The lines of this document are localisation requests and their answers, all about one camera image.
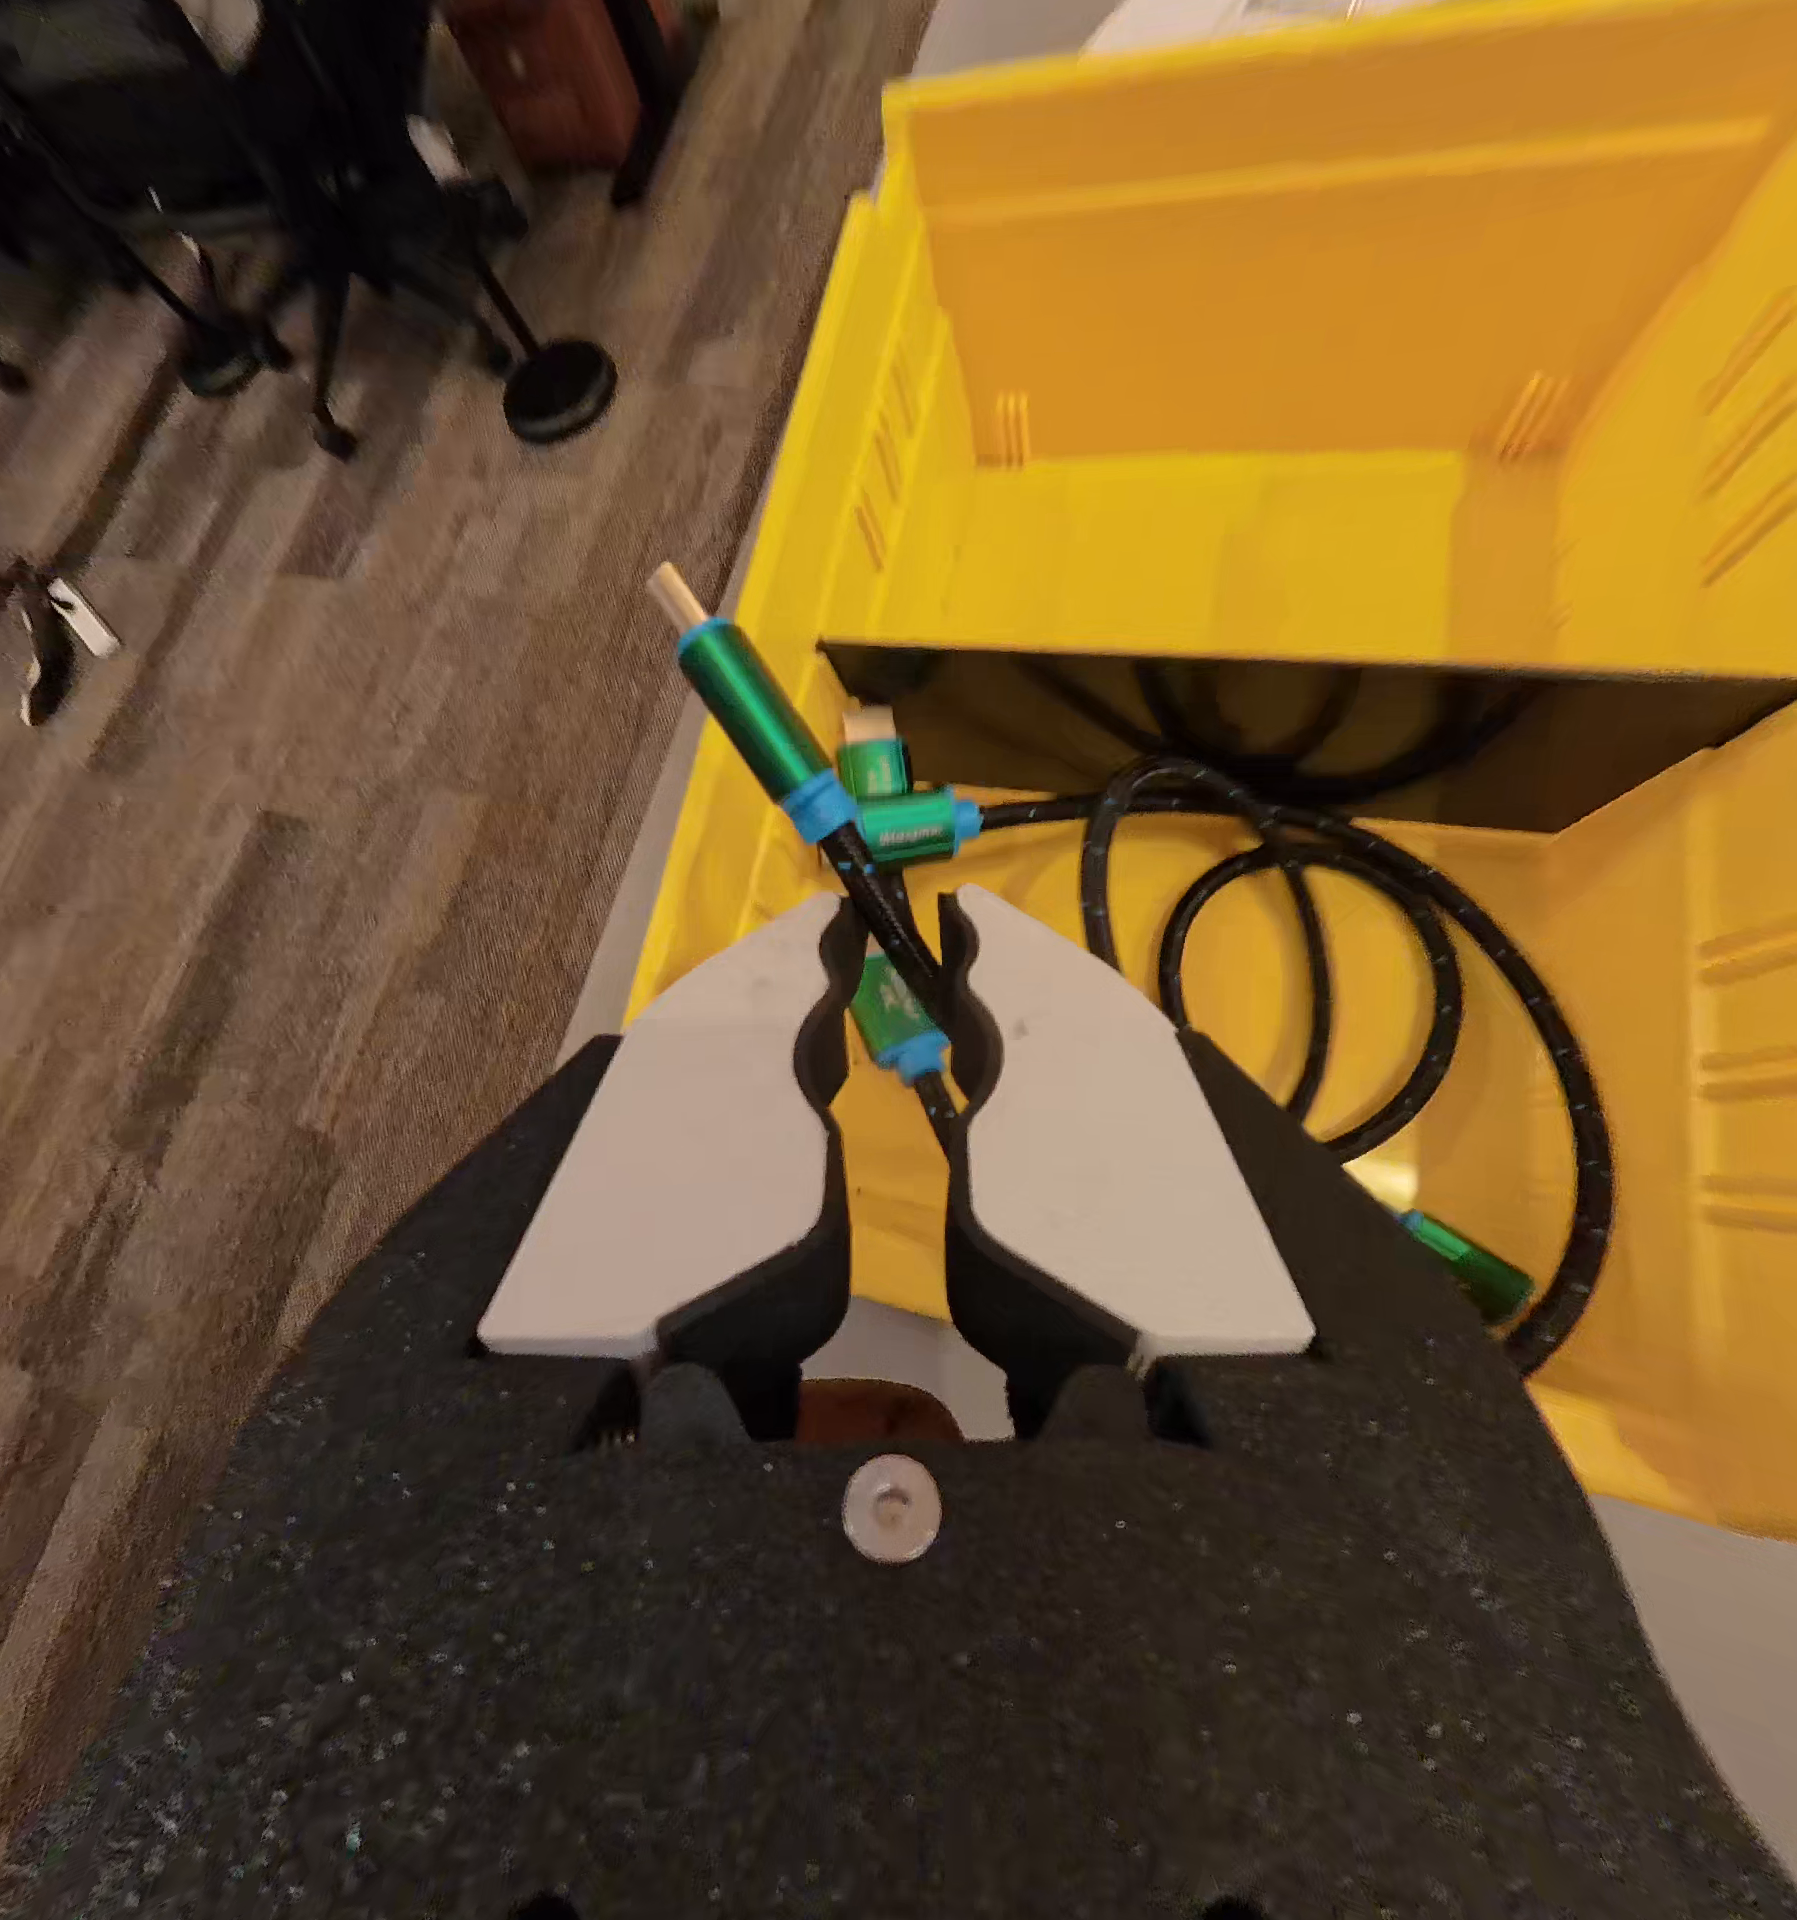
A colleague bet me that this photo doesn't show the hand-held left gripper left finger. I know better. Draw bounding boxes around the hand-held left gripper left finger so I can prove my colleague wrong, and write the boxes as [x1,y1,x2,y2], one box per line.
[475,893,858,1440]

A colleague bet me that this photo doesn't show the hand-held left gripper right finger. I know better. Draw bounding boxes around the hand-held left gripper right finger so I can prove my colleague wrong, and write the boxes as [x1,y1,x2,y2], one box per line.
[936,880,1320,1440]

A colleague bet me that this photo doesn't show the black braided green-plug usb cable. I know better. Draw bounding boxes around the black braided green-plug usb cable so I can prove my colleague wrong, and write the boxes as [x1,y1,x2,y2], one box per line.
[835,704,919,804]
[847,951,951,1085]
[846,757,1616,1380]
[647,561,975,1148]

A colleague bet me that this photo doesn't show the yellow plastic storage bin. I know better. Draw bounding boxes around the yellow plastic storage bin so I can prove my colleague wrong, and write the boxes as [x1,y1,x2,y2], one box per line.
[620,0,1797,1553]

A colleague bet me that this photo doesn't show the black yellow-bin divider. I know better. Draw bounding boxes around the black yellow-bin divider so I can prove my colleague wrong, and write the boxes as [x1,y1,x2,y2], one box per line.
[815,638,1797,837]

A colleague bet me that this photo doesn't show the round black stand base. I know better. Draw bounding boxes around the round black stand base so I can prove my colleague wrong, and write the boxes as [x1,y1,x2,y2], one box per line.
[503,337,620,449]

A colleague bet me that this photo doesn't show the small black white floor object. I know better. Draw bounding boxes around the small black white floor object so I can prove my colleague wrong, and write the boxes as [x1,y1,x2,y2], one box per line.
[4,559,126,732]

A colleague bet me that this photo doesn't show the black office chair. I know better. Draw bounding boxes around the black office chair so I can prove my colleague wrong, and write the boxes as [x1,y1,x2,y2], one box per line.
[0,0,541,464]

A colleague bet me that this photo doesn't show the brown wooden cabinet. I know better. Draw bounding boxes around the brown wooden cabinet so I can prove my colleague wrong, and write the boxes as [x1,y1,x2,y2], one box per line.
[440,0,689,171]

